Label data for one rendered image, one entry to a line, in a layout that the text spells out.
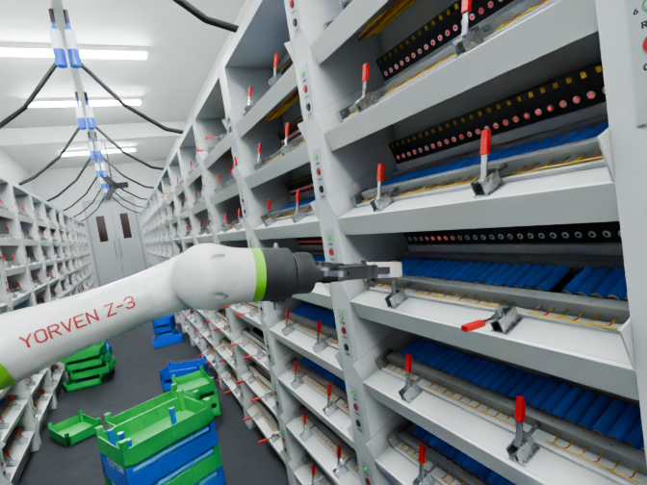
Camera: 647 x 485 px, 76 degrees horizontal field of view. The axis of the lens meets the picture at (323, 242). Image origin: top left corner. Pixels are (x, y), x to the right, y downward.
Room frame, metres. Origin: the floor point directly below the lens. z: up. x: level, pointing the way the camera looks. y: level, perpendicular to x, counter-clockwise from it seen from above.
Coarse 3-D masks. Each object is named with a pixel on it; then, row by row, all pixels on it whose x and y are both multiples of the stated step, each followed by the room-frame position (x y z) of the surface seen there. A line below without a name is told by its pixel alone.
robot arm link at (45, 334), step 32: (96, 288) 0.71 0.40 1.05; (128, 288) 0.70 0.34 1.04; (160, 288) 0.72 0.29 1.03; (0, 320) 0.63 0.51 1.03; (32, 320) 0.64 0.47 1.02; (64, 320) 0.65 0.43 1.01; (96, 320) 0.67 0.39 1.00; (128, 320) 0.70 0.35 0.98; (0, 352) 0.60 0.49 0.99; (32, 352) 0.62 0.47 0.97; (64, 352) 0.66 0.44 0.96
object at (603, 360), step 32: (384, 256) 1.01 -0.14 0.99; (352, 288) 0.97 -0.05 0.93; (384, 288) 0.94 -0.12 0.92; (384, 320) 0.86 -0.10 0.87; (416, 320) 0.75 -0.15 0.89; (448, 320) 0.68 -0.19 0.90; (480, 352) 0.63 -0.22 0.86; (512, 352) 0.57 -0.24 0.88; (544, 352) 0.52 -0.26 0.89; (576, 352) 0.48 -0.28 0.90; (608, 352) 0.46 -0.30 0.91; (608, 384) 0.46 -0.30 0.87
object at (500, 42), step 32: (480, 0) 0.73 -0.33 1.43; (512, 0) 0.68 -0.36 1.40; (544, 0) 0.52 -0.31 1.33; (576, 0) 0.44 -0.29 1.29; (416, 32) 0.87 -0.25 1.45; (448, 32) 0.81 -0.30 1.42; (480, 32) 0.60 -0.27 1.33; (512, 32) 0.50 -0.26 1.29; (544, 32) 0.48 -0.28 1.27; (576, 32) 0.45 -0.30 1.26; (384, 64) 0.98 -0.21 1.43; (416, 64) 0.90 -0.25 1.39; (448, 64) 0.60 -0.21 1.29; (480, 64) 0.56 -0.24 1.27; (512, 64) 0.52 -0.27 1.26; (352, 96) 1.00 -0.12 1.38; (384, 96) 0.81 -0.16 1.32; (416, 96) 0.68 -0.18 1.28; (448, 96) 0.63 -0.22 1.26; (352, 128) 0.86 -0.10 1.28
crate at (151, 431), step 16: (176, 400) 1.48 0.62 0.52; (192, 400) 1.44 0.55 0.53; (208, 400) 1.36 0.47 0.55; (144, 416) 1.39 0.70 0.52; (160, 416) 1.43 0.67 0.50; (176, 416) 1.44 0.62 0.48; (192, 416) 1.31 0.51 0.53; (208, 416) 1.35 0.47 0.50; (96, 432) 1.27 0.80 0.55; (128, 432) 1.34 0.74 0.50; (144, 432) 1.35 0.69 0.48; (160, 432) 1.23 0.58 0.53; (176, 432) 1.27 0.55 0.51; (192, 432) 1.30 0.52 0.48; (112, 448) 1.19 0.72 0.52; (128, 448) 1.16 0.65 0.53; (144, 448) 1.19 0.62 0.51; (160, 448) 1.22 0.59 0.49; (128, 464) 1.15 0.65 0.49
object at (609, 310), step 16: (416, 288) 0.84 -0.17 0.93; (432, 288) 0.79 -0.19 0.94; (448, 288) 0.75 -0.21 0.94; (464, 288) 0.71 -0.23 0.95; (480, 288) 0.68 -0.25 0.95; (496, 288) 0.65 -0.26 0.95; (512, 288) 0.63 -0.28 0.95; (480, 304) 0.66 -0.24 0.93; (528, 304) 0.60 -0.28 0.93; (544, 304) 0.57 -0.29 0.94; (560, 304) 0.55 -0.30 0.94; (576, 304) 0.53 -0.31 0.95; (592, 304) 0.51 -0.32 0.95; (608, 304) 0.49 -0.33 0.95; (624, 304) 0.48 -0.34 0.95; (576, 320) 0.52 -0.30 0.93; (592, 320) 0.50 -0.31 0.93; (608, 320) 0.50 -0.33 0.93; (624, 320) 0.48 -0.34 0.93
